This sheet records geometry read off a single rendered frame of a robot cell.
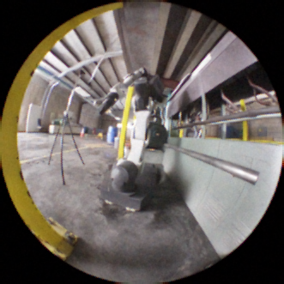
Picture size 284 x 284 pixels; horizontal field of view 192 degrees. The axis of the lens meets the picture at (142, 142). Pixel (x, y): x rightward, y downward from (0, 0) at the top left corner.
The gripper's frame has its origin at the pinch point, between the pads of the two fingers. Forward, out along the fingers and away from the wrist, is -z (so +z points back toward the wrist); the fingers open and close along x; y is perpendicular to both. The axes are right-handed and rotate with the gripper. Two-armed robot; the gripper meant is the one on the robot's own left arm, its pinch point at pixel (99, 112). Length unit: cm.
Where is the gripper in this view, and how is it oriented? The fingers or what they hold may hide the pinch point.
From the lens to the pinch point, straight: 56.6
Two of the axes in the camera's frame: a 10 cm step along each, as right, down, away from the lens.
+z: 3.6, -8.5, 3.8
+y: -5.3, -5.2, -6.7
